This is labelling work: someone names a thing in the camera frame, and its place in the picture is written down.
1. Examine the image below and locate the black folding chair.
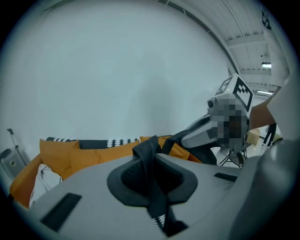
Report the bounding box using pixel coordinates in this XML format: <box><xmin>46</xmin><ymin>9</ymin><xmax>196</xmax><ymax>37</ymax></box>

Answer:
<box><xmin>219</xmin><ymin>140</ymin><xmax>251</xmax><ymax>169</ymax></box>

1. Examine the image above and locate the grey hard-shell suitcase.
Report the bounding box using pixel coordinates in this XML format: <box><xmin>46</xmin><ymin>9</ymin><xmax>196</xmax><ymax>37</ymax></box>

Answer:
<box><xmin>0</xmin><ymin>128</ymin><xmax>31</xmax><ymax>181</ymax></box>

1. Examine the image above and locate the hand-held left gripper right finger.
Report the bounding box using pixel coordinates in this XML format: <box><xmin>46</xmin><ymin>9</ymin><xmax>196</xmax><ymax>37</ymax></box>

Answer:
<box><xmin>153</xmin><ymin>152</ymin><xmax>246</xmax><ymax>232</ymax></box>

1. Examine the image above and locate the person's right forearm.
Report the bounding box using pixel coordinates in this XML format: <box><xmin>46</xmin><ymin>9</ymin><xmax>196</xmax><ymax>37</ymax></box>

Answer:
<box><xmin>248</xmin><ymin>97</ymin><xmax>278</xmax><ymax>131</ymax></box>

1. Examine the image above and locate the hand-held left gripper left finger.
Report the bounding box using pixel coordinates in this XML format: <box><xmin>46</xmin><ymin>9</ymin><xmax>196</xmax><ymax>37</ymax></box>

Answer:
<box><xmin>27</xmin><ymin>154</ymin><xmax>165</xmax><ymax>240</ymax></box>

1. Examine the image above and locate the cardboard box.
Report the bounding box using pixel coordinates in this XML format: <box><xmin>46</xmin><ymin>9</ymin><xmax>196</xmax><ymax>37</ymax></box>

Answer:
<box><xmin>246</xmin><ymin>127</ymin><xmax>261</xmax><ymax>145</ymax></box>

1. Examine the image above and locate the white crumpled patterned bag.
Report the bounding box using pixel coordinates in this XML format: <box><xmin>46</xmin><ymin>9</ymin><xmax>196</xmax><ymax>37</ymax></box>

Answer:
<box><xmin>29</xmin><ymin>163</ymin><xmax>63</xmax><ymax>209</ymax></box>

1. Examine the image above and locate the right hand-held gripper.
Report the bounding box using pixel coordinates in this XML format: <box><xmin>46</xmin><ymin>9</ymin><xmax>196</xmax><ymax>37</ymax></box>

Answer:
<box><xmin>181</xmin><ymin>73</ymin><xmax>254</xmax><ymax>153</ymax></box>

